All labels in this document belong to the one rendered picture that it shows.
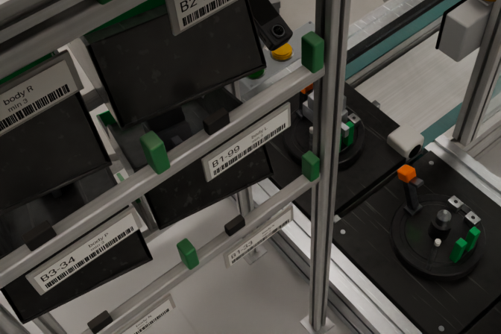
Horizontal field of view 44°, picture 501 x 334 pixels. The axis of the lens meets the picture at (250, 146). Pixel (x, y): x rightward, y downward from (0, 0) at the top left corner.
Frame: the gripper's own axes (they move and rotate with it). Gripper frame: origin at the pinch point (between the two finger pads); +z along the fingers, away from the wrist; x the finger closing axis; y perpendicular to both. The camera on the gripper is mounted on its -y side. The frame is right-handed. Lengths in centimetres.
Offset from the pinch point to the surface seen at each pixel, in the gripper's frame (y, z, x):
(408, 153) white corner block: -33.5, 0.6, -6.6
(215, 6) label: -43, -61, 33
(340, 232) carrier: -36.7, 1.5, 11.8
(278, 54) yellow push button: -0.7, 1.2, -5.7
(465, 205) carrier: -46.5, -0.5, -5.2
